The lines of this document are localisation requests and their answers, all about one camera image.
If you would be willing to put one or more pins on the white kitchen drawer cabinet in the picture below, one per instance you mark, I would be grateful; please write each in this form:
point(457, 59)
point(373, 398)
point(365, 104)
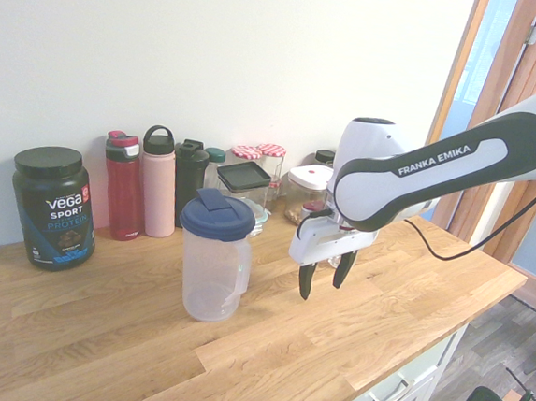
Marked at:
point(426, 378)

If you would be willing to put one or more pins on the tall jar red checkered lid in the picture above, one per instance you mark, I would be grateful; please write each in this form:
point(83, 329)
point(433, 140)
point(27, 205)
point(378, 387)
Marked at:
point(245, 152)
point(272, 150)

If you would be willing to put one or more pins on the wooden door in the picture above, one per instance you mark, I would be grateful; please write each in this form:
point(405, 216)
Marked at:
point(508, 81)

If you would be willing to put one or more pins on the nut container with white lid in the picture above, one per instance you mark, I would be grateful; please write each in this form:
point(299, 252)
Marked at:
point(307, 178)

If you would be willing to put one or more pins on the black shaker bottle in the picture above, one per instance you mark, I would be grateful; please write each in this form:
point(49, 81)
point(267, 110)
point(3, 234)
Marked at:
point(190, 170)

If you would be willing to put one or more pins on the clear bottle with green lid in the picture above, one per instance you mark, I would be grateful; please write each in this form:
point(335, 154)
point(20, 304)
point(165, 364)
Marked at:
point(214, 158)

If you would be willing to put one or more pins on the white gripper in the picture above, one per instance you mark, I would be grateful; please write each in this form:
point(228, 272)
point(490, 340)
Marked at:
point(325, 243)

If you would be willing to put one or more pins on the small jar red checkered lid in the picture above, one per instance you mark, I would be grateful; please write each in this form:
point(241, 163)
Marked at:
point(275, 187)

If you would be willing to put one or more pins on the red water bottle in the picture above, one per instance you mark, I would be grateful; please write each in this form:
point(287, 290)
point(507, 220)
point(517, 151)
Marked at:
point(125, 193)

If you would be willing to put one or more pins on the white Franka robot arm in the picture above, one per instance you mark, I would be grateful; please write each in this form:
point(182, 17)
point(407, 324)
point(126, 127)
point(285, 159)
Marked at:
point(439, 178)

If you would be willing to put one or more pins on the square container with black lid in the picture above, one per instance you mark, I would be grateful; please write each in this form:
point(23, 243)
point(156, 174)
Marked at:
point(244, 175)

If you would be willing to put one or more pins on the clear pitcher with blue lid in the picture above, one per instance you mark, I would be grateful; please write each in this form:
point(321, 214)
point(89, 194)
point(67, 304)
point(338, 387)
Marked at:
point(210, 270)

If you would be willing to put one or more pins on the silver door hinge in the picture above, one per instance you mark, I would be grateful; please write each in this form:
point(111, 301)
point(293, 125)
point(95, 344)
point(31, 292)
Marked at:
point(534, 34)

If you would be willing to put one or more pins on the black Vega protein tub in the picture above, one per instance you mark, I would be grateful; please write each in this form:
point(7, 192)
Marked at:
point(56, 205)

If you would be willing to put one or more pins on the wooden door frame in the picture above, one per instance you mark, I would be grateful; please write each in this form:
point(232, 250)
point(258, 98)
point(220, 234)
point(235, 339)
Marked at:
point(458, 67)

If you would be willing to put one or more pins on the glass container with teal clips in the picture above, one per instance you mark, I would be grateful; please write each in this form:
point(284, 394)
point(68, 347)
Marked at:
point(259, 218)

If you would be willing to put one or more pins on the pink water bottle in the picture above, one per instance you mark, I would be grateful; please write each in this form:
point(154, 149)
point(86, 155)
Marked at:
point(158, 191)

